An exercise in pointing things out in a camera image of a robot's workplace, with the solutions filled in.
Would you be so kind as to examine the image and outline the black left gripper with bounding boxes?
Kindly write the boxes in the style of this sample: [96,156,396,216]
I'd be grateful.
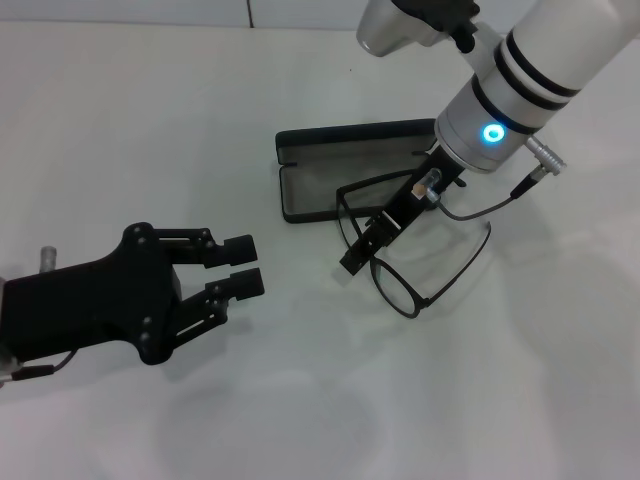
[0,222,266,367]

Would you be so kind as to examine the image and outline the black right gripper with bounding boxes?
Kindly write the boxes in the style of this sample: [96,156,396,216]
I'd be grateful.
[338,142,470,277]

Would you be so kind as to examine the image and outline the black glasses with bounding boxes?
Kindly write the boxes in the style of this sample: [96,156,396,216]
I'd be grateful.
[335,169,493,320]

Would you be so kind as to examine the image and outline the black glasses case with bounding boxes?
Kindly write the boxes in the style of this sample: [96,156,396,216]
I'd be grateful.
[275,118,439,225]

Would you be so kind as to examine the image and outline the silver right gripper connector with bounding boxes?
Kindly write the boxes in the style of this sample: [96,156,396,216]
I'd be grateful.
[421,168,445,196]

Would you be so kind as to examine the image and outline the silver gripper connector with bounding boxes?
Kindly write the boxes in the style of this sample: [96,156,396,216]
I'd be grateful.
[421,168,445,196]
[38,243,60,275]

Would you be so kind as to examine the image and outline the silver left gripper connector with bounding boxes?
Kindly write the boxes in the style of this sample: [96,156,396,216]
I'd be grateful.
[38,243,60,275]

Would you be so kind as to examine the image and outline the right gripper cable with plug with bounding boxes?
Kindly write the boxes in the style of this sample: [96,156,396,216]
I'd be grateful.
[427,136,570,222]

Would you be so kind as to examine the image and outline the gripper cable with plug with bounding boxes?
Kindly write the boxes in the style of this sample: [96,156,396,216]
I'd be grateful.
[427,136,570,222]
[0,348,80,390]

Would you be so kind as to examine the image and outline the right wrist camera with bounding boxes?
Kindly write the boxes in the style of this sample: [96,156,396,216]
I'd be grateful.
[355,0,484,58]

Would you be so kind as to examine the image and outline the left gripper cable with plug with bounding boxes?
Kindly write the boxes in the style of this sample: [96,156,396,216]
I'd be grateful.
[0,348,80,390]

